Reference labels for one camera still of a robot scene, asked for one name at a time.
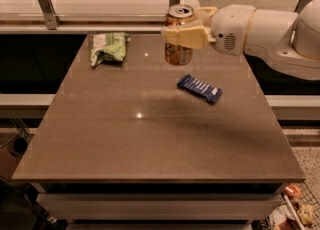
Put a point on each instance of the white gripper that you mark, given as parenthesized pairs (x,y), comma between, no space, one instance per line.
(230,29)

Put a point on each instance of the orange soda can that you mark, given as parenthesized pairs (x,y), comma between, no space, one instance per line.
(178,15)

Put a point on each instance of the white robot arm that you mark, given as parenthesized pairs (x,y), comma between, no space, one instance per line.
(288,42)

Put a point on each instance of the green jalapeno chip bag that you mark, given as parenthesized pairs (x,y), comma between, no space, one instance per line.
(108,47)

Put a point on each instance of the blue snack bar wrapper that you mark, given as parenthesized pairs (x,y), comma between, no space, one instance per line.
(199,89)

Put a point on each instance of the dark round bin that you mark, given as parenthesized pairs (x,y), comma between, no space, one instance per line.
(18,147)

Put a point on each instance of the grey drawer front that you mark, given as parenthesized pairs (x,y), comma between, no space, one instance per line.
(159,206)

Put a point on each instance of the left metal railing bracket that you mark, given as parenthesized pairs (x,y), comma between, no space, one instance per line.
(49,15)

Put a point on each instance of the wire basket with snacks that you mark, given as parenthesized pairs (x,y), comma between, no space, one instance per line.
(299,210)

